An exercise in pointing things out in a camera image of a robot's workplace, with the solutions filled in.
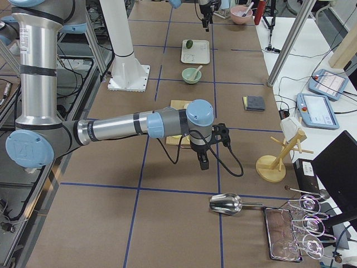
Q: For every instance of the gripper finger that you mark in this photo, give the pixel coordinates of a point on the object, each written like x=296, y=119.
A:
x=205, y=24
x=204, y=164

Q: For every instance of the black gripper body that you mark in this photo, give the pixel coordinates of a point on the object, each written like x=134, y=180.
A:
x=205, y=11
x=200, y=151

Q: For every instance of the translucent white spoon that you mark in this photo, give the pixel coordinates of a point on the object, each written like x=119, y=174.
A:
x=194, y=75

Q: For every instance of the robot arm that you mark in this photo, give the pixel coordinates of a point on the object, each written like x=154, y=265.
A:
x=177, y=3
x=41, y=135

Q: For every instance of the pink ice bowl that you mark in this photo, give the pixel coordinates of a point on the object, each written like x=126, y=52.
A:
x=239, y=15

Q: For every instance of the mint green bowl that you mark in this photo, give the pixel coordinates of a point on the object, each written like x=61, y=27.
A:
x=187, y=73

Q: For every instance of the long bar spoon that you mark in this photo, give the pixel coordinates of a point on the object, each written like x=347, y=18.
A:
x=321, y=194

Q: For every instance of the pastel cup rack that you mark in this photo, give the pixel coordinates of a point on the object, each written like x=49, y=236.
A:
x=223, y=10

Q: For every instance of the dark green avocado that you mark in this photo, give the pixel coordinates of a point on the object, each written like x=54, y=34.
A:
x=189, y=44

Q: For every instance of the cream bear serving tray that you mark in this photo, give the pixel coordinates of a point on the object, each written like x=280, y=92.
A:
x=199, y=53

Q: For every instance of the bamboo cutting board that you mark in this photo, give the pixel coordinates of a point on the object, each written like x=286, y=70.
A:
x=177, y=104

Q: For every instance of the steel ice scoop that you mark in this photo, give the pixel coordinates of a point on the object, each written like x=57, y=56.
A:
x=231, y=204

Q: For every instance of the black tripod stand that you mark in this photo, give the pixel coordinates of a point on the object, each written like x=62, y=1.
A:
x=270, y=26

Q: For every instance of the wooden cup tree stand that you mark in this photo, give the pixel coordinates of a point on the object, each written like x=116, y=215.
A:
x=271, y=168

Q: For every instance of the grey folded cloth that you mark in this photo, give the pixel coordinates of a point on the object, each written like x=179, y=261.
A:
x=253, y=103

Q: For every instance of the white paper box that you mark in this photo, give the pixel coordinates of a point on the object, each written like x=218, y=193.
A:
x=290, y=126

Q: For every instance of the black wooden glass tray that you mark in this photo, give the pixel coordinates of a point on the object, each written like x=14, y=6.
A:
x=278, y=226

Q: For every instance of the near teach pendant tablet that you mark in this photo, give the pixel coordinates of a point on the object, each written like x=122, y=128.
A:
x=316, y=111

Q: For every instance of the teach pendant tablet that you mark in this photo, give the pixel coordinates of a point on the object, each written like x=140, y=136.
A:
x=326, y=83
x=316, y=111

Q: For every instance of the black computer monitor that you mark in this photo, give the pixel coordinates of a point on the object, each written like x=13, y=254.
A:
x=335, y=166

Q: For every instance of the clear wine glass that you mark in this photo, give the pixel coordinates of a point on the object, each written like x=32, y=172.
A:
x=290, y=249

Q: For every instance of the far teach pendant tablet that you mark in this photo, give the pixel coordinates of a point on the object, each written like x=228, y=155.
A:
x=326, y=83

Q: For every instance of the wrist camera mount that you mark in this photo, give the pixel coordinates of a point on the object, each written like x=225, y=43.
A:
x=215, y=4
x=221, y=134

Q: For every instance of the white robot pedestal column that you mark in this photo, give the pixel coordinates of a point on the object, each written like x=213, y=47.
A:
x=116, y=20

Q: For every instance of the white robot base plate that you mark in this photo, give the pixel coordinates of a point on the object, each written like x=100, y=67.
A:
x=133, y=80

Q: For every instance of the aluminium frame post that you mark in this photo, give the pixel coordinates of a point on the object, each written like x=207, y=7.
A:
x=290, y=40

